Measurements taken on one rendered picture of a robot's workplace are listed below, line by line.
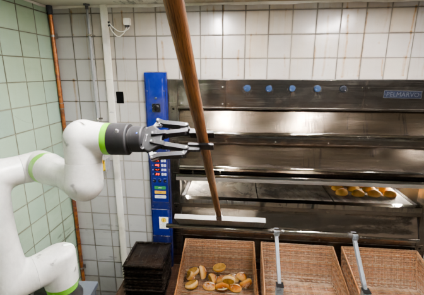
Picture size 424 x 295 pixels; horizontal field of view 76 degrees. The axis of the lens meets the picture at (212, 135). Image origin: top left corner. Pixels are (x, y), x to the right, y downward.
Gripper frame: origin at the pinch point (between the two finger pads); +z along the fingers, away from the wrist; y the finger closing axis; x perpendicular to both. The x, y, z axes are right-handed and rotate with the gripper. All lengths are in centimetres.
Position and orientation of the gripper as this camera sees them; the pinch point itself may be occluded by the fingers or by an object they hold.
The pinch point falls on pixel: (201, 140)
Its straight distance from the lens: 77.1
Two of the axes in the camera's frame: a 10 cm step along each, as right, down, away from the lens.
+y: -0.5, 8.8, -4.7
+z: 10.0, 0.1, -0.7
